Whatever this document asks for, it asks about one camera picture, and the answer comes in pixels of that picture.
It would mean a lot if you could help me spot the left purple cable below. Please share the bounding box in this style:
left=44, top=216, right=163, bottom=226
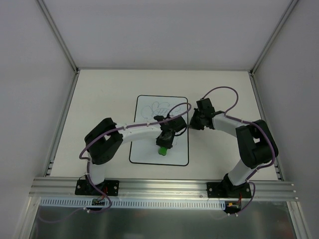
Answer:
left=37, top=103, right=192, bottom=223

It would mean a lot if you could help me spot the left aluminium frame post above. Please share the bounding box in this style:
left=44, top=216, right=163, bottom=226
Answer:
left=36, top=0, right=79, bottom=177

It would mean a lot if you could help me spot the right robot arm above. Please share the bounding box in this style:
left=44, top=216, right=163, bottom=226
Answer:
left=189, top=98, right=279, bottom=198

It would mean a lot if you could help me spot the green whiteboard eraser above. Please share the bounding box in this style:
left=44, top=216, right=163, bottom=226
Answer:
left=158, top=147, right=167, bottom=156

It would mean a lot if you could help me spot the white slotted cable duct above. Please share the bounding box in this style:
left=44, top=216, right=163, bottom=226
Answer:
left=39, top=197, right=226, bottom=211

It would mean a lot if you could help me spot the purple cable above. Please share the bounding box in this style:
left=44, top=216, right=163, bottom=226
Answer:
left=202, top=86, right=279, bottom=214
left=37, top=103, right=192, bottom=223

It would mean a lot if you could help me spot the right aluminium frame post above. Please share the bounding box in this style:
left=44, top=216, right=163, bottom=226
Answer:
left=250, top=0, right=302, bottom=181

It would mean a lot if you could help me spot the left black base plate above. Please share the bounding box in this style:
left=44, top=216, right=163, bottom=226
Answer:
left=75, top=178, right=120, bottom=196

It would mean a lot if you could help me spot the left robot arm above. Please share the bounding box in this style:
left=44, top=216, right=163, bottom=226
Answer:
left=79, top=115, right=187, bottom=195

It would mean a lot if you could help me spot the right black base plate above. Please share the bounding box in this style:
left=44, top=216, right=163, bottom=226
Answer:
left=206, top=182, right=252, bottom=199

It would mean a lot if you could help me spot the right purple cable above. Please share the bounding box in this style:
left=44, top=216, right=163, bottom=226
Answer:
left=202, top=86, right=279, bottom=214

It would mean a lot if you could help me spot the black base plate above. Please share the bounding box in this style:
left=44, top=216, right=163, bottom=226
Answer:
left=206, top=182, right=252, bottom=199
left=75, top=178, right=120, bottom=196

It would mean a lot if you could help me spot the aluminium frame post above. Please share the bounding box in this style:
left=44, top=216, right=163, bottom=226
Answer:
left=36, top=0, right=79, bottom=177
left=250, top=0, right=302, bottom=181

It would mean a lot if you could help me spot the aluminium mounting rail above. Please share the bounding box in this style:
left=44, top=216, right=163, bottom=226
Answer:
left=28, top=177, right=299, bottom=202

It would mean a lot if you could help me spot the small whiteboard black frame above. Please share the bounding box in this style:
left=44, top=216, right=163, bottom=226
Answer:
left=129, top=95, right=189, bottom=166

